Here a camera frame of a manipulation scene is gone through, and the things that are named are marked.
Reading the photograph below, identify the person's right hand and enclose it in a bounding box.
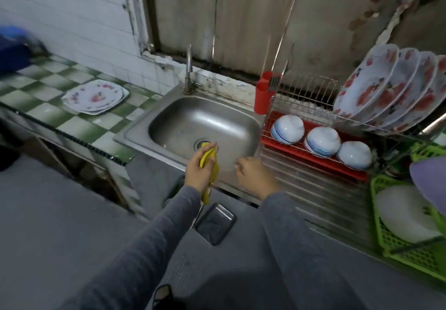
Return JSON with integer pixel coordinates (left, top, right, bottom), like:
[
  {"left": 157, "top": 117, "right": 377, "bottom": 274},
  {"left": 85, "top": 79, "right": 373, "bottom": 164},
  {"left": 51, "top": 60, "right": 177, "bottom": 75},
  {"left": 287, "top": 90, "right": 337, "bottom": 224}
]
[{"left": 234, "top": 156, "right": 281, "bottom": 201}]

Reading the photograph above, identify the person's left hand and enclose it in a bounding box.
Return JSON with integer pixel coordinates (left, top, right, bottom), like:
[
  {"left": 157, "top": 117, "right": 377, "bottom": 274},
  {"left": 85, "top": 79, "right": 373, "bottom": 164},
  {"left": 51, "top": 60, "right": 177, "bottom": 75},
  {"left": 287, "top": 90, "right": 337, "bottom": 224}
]
[{"left": 184, "top": 142, "right": 219, "bottom": 196}]

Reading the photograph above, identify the metal fork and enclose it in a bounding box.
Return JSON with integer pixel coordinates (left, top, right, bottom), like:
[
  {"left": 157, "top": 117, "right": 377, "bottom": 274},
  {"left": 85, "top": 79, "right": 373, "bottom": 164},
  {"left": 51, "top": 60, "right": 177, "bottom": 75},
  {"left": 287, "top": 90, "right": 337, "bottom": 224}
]
[
  {"left": 279, "top": 42, "right": 295, "bottom": 77},
  {"left": 268, "top": 68, "right": 281, "bottom": 93}
]

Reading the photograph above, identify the cream plastic bowl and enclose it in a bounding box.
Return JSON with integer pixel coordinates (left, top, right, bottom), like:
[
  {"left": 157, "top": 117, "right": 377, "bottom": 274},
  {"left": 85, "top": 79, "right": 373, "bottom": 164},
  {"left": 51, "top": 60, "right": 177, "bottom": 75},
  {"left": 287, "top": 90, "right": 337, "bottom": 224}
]
[{"left": 375, "top": 184, "right": 443, "bottom": 245}]

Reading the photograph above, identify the purple plastic bowl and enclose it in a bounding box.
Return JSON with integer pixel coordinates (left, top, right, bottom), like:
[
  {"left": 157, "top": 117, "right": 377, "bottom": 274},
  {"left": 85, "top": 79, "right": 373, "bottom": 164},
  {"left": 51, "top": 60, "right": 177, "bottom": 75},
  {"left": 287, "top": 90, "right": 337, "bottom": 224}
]
[{"left": 410, "top": 156, "right": 446, "bottom": 217}]

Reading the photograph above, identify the person's right forearm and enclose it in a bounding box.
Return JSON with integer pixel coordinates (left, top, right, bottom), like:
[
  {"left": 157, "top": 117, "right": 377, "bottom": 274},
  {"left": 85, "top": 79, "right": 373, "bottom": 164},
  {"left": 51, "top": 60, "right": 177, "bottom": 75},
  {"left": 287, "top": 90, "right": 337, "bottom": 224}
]
[{"left": 258, "top": 191, "right": 367, "bottom": 310}]

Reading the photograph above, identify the person's black shoe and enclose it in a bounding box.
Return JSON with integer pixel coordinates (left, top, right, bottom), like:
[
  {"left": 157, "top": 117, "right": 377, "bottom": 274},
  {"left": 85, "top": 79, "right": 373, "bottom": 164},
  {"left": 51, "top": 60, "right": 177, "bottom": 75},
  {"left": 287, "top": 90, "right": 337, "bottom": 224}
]
[{"left": 152, "top": 283, "right": 177, "bottom": 310}]

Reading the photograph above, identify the stainless steel sink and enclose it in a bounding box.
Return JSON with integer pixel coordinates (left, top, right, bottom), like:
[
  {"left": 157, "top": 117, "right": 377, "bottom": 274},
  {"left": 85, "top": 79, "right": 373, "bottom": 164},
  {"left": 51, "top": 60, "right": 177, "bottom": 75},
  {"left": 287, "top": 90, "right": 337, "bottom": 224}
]
[{"left": 115, "top": 87, "right": 383, "bottom": 253}]

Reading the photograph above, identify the dark square container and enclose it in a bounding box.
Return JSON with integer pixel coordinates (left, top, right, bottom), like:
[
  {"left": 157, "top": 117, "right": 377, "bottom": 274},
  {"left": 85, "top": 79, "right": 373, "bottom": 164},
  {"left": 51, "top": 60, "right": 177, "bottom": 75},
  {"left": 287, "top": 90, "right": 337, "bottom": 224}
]
[{"left": 194, "top": 202, "right": 238, "bottom": 246}]

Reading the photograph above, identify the red plastic cup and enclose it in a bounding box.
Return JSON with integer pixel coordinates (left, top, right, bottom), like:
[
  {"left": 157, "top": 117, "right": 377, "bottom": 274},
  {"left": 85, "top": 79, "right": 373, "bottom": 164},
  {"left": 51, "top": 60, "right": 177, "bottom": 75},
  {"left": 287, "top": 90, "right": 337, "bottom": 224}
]
[{"left": 254, "top": 71, "right": 281, "bottom": 116}]

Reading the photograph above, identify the metal faucet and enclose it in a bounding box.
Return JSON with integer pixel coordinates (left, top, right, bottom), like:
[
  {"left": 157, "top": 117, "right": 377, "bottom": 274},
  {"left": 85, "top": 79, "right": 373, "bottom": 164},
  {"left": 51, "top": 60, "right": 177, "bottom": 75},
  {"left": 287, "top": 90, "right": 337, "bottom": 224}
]
[{"left": 183, "top": 43, "right": 198, "bottom": 95}]

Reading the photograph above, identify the green plastic shelf rack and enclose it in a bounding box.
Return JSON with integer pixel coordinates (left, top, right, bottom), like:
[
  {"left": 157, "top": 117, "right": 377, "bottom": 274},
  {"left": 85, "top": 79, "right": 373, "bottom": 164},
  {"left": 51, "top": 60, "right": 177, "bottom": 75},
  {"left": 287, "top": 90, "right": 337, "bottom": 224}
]
[{"left": 369, "top": 139, "right": 446, "bottom": 284}]

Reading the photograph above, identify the blue plastic box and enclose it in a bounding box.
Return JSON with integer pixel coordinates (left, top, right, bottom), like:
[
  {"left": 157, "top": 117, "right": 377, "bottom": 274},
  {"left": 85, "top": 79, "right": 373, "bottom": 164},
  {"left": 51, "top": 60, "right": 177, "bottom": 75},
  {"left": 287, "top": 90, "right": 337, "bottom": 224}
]
[{"left": 0, "top": 33, "right": 32, "bottom": 75}]

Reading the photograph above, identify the white hanging cloth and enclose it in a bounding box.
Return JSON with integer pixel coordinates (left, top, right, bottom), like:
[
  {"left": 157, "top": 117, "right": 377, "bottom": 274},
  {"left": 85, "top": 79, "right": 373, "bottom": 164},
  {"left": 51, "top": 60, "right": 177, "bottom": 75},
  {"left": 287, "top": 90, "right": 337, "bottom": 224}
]
[{"left": 376, "top": 0, "right": 434, "bottom": 48}]

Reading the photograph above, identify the metal wire dish rack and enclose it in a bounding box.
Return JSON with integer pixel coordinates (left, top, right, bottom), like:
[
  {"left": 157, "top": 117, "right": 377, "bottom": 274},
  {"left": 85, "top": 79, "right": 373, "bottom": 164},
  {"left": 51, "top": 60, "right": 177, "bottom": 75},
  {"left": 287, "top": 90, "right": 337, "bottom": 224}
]
[{"left": 258, "top": 38, "right": 446, "bottom": 183}]

